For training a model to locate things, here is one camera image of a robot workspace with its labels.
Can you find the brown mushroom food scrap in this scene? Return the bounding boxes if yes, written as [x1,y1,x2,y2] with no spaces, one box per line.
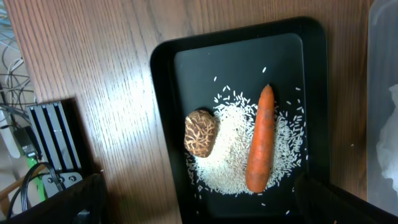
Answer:
[183,110,218,158]

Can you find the tangled cables beside table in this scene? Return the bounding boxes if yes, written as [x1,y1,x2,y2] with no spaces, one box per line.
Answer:
[0,30,37,131]

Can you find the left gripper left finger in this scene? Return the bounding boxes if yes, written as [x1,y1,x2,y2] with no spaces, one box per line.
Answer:
[3,174,106,224]

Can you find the orange carrot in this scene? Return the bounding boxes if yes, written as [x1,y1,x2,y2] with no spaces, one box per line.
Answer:
[245,85,274,193]

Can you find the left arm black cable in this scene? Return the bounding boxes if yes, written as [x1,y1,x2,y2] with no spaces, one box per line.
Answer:
[6,161,66,220]

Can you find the clear plastic container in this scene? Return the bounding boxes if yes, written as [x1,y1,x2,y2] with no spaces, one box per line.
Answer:
[367,0,397,215]

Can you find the white tissue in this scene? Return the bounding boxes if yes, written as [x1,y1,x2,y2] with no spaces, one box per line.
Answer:
[376,84,397,191]

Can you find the white power adapter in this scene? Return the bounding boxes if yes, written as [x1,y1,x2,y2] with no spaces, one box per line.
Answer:
[1,110,21,159]

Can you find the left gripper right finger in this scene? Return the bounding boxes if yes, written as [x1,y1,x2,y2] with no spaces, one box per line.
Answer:
[294,173,397,223]

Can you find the pile of white rice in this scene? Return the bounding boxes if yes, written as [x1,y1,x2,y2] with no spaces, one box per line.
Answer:
[185,67,309,215]

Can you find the black plastic tray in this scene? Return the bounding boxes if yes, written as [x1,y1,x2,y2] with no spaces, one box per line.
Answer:
[150,17,330,223]

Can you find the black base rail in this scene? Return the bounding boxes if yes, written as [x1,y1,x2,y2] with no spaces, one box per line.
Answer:
[27,101,83,197]

